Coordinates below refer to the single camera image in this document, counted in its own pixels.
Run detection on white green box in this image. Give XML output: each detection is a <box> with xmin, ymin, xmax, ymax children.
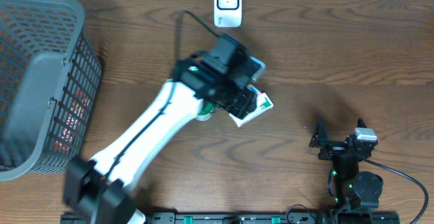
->
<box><xmin>229</xmin><ymin>85</ymin><xmax>274</xmax><ymax>128</ymax></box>

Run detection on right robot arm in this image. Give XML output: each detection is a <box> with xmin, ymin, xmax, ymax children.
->
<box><xmin>309</xmin><ymin>117</ymin><xmax>383</xmax><ymax>211</ymax></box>

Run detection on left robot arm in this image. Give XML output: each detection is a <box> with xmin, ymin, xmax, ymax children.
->
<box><xmin>62</xmin><ymin>34</ymin><xmax>265</xmax><ymax>223</ymax></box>

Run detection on white barcode scanner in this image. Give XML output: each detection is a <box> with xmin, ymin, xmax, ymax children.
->
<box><xmin>214</xmin><ymin>0</ymin><xmax>243</xmax><ymax>28</ymax></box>

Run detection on green lidded jar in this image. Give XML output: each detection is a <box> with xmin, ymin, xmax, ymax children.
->
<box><xmin>195</xmin><ymin>102</ymin><xmax>214</xmax><ymax>122</ymax></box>

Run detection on grey plastic basket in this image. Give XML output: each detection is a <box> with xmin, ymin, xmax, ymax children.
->
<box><xmin>1</xmin><ymin>0</ymin><xmax>102</xmax><ymax>181</ymax></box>

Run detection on right black cable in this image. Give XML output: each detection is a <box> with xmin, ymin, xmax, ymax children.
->
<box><xmin>359</xmin><ymin>154</ymin><xmax>430</xmax><ymax>224</ymax></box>

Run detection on black cable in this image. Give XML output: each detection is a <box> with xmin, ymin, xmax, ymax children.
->
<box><xmin>359</xmin><ymin>154</ymin><xmax>430</xmax><ymax>224</ymax></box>
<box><xmin>174</xmin><ymin>9</ymin><xmax>221</xmax><ymax>62</ymax></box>

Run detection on left black cable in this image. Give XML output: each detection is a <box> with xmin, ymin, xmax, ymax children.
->
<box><xmin>174</xmin><ymin>9</ymin><xmax>221</xmax><ymax>62</ymax></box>

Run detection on black mounting rail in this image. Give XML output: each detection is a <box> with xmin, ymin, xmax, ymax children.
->
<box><xmin>145</xmin><ymin>212</ymin><xmax>400</xmax><ymax>224</ymax></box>

